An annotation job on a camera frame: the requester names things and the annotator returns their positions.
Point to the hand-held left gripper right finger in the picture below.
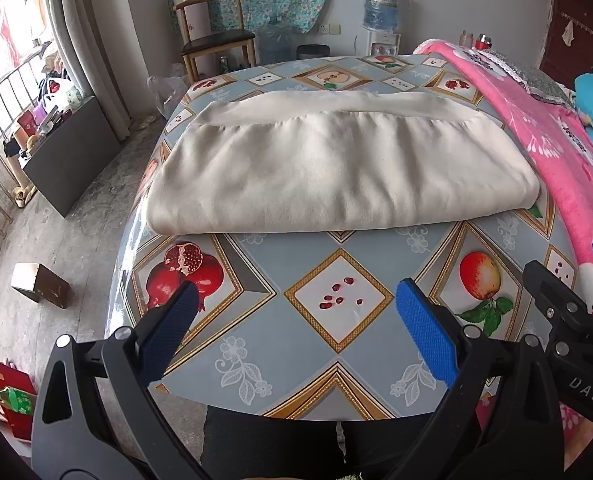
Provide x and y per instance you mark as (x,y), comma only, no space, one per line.
(426,330)

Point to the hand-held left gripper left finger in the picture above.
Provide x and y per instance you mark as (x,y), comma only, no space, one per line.
(169,330)

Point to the beige zip jacket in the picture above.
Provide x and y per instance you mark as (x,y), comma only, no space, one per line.
(341,165)

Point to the pink floral blanket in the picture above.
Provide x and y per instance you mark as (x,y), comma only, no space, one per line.
(551,160)

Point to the fruit print tablecloth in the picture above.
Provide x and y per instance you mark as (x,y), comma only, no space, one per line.
(276,280)

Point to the brown cardboard box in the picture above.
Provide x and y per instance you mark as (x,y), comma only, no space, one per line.
(41,285)

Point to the green patterned packet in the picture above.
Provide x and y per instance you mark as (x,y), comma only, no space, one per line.
(16,401)

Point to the red gift bag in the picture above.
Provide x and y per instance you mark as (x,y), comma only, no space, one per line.
(11,425)

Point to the silver lace cloth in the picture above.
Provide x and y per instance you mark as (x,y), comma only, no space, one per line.
(531,80)

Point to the dark grey cabinet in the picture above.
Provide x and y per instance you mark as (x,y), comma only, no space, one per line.
(71,160)

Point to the cloth hanging on door hook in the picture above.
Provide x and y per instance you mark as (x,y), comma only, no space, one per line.
(568,34)

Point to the clear plastic bag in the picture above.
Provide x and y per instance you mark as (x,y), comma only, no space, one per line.
(166,92)

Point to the red small bottle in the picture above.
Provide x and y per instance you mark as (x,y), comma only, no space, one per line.
(482,42)

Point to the dark red door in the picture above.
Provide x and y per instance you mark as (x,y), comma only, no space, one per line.
(576,5)

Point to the pink glass jar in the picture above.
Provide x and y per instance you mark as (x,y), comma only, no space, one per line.
(465,39)

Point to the white plastic bag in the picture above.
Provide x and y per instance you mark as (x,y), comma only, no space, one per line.
(54,92)

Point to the white water dispenser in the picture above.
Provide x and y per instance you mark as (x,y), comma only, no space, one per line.
(384,44)

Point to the wooden chair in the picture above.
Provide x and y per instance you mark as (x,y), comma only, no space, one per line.
(216,42)

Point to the grey curtain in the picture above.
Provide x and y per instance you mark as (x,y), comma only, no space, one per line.
(94,45)

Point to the black trash can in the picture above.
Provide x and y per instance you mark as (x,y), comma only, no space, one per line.
(314,52)

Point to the empty clear water jug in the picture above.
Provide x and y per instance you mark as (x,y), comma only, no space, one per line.
(276,42)

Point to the blue water dispenser bottle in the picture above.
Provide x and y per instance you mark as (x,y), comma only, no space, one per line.
(381,7)

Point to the wall socket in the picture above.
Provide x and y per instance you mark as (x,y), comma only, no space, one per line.
(331,29)

